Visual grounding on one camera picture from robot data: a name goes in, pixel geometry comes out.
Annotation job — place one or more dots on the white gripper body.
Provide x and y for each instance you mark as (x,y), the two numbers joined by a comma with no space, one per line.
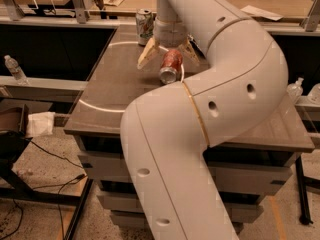
(170,34)

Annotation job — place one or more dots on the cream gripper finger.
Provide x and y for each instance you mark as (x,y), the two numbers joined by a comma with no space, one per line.
(187,50)
(150,51)

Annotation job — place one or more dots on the red coke can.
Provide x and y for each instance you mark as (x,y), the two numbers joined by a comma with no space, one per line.
(171,66)

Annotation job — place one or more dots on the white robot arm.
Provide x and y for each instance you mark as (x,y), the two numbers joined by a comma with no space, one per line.
(165,132)

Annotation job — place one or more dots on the green white soda can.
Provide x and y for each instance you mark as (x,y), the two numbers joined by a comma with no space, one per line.
(145,25)

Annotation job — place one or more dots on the white paper sheet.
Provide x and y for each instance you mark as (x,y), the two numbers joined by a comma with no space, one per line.
(258,12)

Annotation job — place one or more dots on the clear plastic water bottle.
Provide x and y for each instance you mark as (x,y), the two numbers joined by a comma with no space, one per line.
(15,70)

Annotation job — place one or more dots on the black stand leg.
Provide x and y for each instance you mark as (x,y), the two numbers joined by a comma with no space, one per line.
(305,217)

